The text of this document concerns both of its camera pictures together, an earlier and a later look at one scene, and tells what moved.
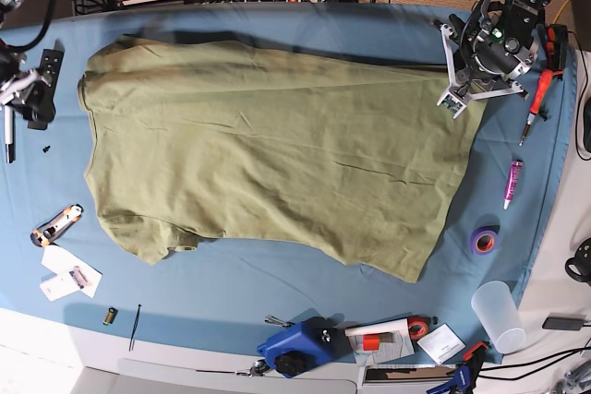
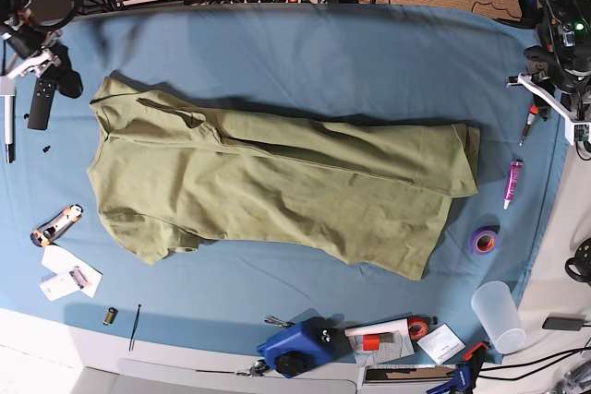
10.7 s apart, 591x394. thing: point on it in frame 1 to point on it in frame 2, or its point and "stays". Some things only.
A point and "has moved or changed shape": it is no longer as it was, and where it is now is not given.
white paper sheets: [62, 283] stays
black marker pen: [9, 133] stays
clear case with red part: [379, 342] stays
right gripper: [482, 60] to [562, 73]
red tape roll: [417, 328] stays
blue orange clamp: [466, 373] stays
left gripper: [39, 109] to [32, 45]
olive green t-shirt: [339, 153] has moved or changed shape
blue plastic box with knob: [307, 344] stays
